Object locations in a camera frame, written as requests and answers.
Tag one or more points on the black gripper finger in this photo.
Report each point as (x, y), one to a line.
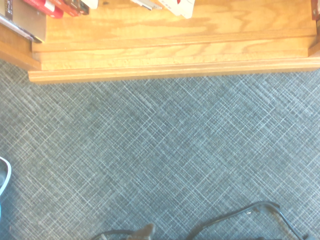
(145, 233)

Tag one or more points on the white rimmed grey object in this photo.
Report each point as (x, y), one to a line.
(5, 175)

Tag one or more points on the oak wooden bookshelf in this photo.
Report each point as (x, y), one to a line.
(175, 50)

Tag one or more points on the white book with red cards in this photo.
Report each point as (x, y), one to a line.
(181, 7)

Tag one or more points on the grey white thin book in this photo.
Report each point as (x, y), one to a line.
(147, 3)

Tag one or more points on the plain white book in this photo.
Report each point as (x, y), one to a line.
(91, 3)

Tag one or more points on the dark red book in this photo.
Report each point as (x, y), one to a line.
(72, 7)

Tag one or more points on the grey magazine with black label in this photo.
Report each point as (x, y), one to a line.
(27, 22)

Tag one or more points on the bright red book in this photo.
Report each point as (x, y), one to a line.
(47, 7)

